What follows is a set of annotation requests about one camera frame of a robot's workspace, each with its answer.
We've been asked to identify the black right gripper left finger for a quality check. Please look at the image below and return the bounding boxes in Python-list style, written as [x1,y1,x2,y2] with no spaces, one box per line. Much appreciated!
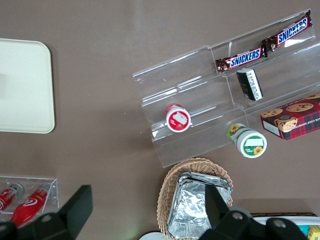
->
[0,184,94,240]

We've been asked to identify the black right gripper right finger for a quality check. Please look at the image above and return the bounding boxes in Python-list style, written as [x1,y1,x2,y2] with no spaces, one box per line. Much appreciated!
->
[199,185,308,240]

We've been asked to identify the oval light wicker basket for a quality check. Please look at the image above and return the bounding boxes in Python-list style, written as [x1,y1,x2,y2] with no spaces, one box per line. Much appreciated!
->
[156,157,235,237]

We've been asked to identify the white rectangular snack tray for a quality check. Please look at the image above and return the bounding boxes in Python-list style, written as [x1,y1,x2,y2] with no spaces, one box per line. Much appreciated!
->
[250,212,320,240]

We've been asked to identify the cream plastic tray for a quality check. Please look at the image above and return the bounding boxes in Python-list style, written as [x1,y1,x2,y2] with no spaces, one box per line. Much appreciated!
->
[0,38,56,134]

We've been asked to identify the clear acrylic bottle rack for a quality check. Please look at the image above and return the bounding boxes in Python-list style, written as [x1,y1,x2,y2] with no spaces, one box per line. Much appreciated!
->
[0,175,60,221]

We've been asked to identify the stacked aluminium foil containers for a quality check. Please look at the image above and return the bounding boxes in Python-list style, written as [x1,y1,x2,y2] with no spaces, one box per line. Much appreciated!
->
[166,171,234,240]

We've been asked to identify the red cola bottle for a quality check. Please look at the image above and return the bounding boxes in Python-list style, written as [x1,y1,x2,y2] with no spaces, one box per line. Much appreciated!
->
[10,184,53,227]
[0,183,25,214]

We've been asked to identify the green sunflower yogurt cup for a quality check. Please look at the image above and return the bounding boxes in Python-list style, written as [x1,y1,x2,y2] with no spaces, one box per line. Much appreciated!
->
[226,122,268,160]

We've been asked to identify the teal snack pack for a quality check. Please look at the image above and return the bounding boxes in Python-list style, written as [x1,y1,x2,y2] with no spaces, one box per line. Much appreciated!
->
[297,224,311,237]

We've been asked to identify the red strawberry yogurt cup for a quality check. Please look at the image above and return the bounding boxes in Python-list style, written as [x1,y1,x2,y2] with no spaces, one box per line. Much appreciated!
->
[165,103,194,133]

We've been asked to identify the yellow snack pack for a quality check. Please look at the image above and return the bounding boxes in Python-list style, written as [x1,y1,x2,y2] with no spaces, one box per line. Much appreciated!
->
[308,224,320,240]

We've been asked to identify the red tartan cookie box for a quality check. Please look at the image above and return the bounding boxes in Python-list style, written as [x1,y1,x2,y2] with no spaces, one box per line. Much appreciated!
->
[259,92,320,142]

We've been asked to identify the clear acrylic tiered shelf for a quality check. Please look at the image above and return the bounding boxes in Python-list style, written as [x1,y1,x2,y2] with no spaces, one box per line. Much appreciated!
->
[132,8,320,169]

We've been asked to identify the small black white box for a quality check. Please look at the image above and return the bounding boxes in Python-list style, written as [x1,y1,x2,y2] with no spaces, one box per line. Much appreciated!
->
[236,67,264,102]

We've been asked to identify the Snickers chocolate bar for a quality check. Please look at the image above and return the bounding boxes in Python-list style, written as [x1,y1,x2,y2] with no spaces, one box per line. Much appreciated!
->
[215,47,269,75]
[260,13,314,52]

